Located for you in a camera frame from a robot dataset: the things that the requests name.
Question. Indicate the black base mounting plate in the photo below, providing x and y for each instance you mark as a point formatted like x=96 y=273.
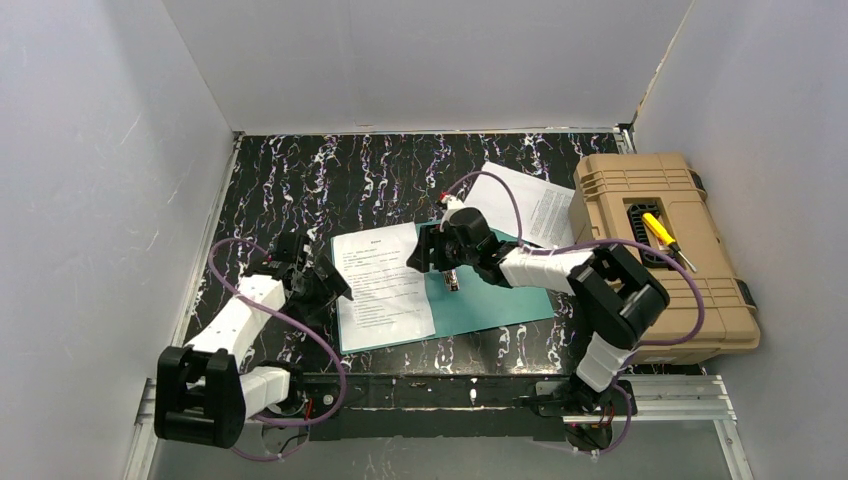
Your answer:
x=464 y=406

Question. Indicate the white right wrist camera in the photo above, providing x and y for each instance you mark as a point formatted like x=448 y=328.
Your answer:
x=450 y=202

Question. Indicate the white printed paper stack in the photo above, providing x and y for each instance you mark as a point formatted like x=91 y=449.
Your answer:
x=519 y=204

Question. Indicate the yellow handled screwdriver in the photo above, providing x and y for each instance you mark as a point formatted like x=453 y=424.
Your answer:
x=664 y=236

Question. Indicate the white printed paper sheet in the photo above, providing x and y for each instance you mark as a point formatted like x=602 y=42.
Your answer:
x=389 y=304

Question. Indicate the teal paper folder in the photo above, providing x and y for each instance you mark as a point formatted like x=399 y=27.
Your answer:
x=479 y=305

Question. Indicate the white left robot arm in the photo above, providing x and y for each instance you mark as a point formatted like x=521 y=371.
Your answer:
x=201 y=395

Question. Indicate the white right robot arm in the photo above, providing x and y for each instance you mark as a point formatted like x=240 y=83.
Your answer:
x=620 y=297

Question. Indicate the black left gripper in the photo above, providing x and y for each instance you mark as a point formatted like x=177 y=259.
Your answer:
x=317 y=285

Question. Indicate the tan plastic toolbox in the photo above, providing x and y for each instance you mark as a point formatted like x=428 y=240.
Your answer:
x=612 y=193

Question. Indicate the metal folder clip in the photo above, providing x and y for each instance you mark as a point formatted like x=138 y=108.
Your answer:
x=451 y=280

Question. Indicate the aluminium frame rail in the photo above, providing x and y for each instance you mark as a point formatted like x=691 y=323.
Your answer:
x=695 y=397

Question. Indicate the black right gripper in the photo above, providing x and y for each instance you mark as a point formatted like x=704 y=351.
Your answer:
x=432 y=250

